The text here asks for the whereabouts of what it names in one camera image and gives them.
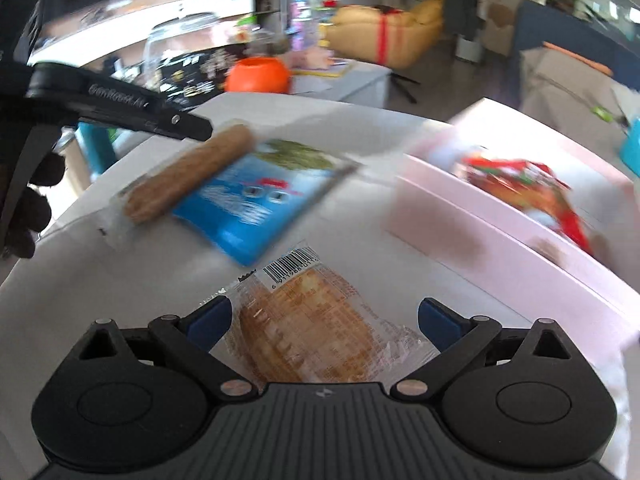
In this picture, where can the teal bag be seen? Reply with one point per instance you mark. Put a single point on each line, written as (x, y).
(631, 147)

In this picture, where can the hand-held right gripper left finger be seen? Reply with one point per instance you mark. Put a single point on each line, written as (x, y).
(210, 322)

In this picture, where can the orange round bowl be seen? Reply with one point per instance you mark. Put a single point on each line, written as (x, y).
(257, 75)

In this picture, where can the black snack bag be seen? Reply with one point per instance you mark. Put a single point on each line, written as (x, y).
(200, 75)

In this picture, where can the grey covered sofa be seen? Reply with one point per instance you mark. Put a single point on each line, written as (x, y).
(565, 85)

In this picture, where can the white side table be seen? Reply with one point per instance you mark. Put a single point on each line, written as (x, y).
(345, 80)

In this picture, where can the clear bread stick packet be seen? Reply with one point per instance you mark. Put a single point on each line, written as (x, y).
(190, 175)

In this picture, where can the teal plastic object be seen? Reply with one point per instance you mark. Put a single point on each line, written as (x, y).
(97, 145)

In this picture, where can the clear wafer biscuit packet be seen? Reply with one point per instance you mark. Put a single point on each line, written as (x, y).
(310, 330)

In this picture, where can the yellow sofa with red ribbon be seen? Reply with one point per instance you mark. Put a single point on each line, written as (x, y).
(385, 35)

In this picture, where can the red snack packet green trim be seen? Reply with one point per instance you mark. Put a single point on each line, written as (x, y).
(530, 195)

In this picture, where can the pink cardboard box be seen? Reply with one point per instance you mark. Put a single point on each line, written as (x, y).
(500, 270)

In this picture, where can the long orange bolster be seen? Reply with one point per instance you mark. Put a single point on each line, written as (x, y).
(575, 57)

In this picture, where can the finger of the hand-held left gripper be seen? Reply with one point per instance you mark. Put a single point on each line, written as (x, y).
(125, 105)

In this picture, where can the blue-capped bottle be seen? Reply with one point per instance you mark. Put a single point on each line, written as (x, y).
(302, 22)

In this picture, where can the dark coat on stand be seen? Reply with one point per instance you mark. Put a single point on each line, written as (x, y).
(460, 0)

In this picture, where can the person's left hand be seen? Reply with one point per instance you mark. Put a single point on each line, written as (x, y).
(35, 210)

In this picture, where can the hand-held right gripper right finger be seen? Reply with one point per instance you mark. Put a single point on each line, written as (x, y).
(440, 322)

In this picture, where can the small green item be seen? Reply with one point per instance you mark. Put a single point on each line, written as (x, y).
(602, 112)

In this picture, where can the glass jar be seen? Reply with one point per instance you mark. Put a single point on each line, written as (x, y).
(190, 35)

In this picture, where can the blue snack packet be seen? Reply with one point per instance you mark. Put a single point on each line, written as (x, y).
(260, 210)

